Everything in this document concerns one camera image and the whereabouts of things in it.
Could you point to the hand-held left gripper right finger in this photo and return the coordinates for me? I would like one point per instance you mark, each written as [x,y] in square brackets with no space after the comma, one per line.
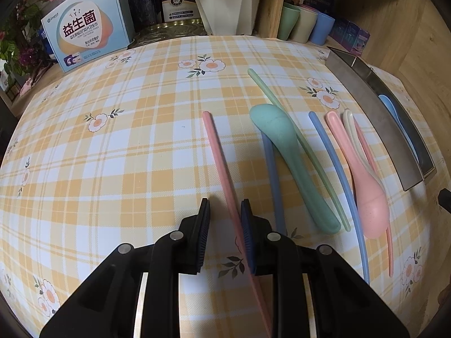
[246,232]

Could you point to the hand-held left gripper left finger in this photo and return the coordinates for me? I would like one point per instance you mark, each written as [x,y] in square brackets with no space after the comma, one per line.
[198,239]

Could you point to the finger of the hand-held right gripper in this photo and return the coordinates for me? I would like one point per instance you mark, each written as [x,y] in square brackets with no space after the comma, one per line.
[445,200]

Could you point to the blue chopstick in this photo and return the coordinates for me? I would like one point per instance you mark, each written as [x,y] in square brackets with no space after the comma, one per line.
[334,162]
[273,176]

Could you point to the pink chopstick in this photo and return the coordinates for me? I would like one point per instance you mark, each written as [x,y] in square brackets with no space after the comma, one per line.
[389,253]
[220,155]

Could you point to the green spoon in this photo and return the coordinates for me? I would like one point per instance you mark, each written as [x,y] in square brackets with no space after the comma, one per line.
[282,130]

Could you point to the cream spoon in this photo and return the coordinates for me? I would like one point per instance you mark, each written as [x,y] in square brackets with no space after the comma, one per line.
[350,123]

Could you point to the metal tray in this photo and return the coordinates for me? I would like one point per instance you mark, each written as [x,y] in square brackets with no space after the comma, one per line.
[366,105]

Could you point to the green chopstick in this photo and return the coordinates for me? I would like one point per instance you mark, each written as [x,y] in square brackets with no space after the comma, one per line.
[267,89]

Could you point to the pink spoon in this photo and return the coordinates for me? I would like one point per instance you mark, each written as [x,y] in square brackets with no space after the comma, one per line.
[373,204]

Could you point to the yellow plaid floral tablecloth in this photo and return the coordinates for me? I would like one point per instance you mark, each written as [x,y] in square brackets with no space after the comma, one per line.
[141,148]

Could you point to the blue spoon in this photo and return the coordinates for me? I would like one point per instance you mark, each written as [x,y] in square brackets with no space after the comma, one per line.
[387,105]

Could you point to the gold tray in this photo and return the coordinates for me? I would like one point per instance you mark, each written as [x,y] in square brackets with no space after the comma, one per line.
[165,33]

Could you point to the blue cup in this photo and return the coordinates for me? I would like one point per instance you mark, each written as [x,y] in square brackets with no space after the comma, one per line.
[322,28]

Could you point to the beige cup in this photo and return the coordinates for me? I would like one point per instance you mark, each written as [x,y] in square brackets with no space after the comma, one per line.
[304,26]

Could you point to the green cup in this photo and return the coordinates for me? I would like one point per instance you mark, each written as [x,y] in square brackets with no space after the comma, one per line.
[287,21]

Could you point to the white faceted vase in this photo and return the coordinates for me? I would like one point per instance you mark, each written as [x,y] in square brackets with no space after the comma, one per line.
[225,3]

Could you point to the pale blue printed box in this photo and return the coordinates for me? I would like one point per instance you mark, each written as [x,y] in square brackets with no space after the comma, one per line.
[84,35]

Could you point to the dark blue patterned box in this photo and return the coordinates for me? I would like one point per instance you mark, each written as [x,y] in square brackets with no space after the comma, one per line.
[141,10]

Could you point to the tall pale blue box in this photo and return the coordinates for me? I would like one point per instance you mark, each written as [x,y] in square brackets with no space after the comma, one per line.
[121,3]

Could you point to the pink flowering plant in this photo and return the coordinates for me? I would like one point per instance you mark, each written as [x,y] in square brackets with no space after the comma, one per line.
[21,42]

